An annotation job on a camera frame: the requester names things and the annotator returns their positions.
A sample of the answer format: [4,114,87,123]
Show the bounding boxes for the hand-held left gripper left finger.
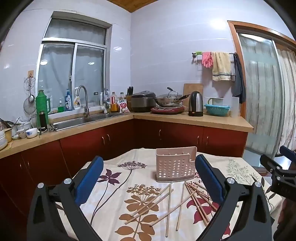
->
[26,156,104,241]

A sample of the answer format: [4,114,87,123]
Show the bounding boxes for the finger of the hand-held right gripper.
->
[279,146,296,163]
[260,153,284,174]

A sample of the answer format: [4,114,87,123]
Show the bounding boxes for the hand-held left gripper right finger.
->
[195,154,273,241]

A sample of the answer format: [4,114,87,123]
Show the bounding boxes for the pink perforated utensil holder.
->
[154,146,198,183]

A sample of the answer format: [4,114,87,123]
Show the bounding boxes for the pile of wooden chopsticks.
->
[125,181,240,238]

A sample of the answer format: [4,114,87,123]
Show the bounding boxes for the floral tablecloth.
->
[57,147,282,241]

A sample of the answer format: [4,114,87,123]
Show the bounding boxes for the stainless steel sink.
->
[50,113,126,131]

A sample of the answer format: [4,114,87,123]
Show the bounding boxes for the patterned curtain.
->
[276,43,296,160]

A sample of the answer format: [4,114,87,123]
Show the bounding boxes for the white plastic container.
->
[230,96,240,117]

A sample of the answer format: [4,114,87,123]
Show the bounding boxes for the wood framed glass door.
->
[228,21,296,167]

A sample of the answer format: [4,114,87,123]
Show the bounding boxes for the teal plastic colander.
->
[204,104,230,116]

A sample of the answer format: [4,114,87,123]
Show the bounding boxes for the black thermos bottle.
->
[38,111,48,132]

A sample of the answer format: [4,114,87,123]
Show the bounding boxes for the white bowl blue pattern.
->
[25,128,38,139]

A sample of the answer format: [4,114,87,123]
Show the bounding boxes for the steel electric kettle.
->
[188,91,204,117]

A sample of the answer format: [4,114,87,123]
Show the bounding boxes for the steel kitchen faucet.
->
[77,85,90,117]

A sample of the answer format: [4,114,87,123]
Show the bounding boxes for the amber oil bottle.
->
[110,92,119,113]

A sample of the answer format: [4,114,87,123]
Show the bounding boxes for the white spray bottle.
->
[73,87,81,109]

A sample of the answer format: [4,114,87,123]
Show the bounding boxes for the red and white bag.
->
[117,100,130,114]

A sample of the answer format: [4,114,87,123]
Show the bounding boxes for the blue dish soap bottle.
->
[65,89,73,111]

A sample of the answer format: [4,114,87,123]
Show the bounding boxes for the red induction cooker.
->
[150,105,188,114]

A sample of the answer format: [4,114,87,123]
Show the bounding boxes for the small steel tap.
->
[102,88,110,114]

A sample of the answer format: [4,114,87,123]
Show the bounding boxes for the dark grey cloth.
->
[232,56,246,104]

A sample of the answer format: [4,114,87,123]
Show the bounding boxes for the steel wok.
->
[154,93,190,107]

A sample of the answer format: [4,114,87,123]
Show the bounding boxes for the knife block with knives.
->
[126,86,134,111]

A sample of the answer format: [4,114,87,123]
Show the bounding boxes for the green thermos jug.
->
[35,90,51,116]

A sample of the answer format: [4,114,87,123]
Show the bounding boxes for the wooden cutting board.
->
[183,83,203,106]

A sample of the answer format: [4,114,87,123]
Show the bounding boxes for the grey rice cooker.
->
[131,91,157,113]

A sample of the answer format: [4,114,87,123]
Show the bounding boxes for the hanging metal strainer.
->
[23,72,37,114]

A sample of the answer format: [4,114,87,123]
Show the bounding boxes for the stack of white bowls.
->
[0,130,8,151]

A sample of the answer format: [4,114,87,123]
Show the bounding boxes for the yellow striped towel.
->
[211,52,232,81]

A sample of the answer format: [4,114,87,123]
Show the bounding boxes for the pink rubber gloves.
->
[202,52,213,68]

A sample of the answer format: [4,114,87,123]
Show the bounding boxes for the metal towel rack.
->
[191,52,237,57]

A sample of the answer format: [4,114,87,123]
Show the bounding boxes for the white pot green handle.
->
[207,97,225,106]

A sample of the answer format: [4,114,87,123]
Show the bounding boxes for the aluminium frame window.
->
[37,11,113,109]

